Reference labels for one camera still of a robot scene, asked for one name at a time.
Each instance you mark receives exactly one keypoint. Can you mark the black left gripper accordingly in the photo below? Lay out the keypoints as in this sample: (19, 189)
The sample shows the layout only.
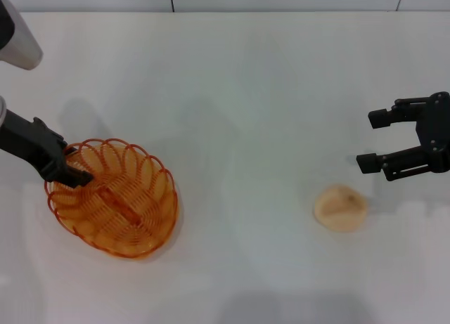
(28, 144)

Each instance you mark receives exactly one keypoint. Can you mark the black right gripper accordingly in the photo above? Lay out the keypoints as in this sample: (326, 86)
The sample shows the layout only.
(437, 130)

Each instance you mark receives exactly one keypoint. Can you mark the beige round bread bun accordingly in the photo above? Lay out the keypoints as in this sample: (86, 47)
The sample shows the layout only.
(341, 209)

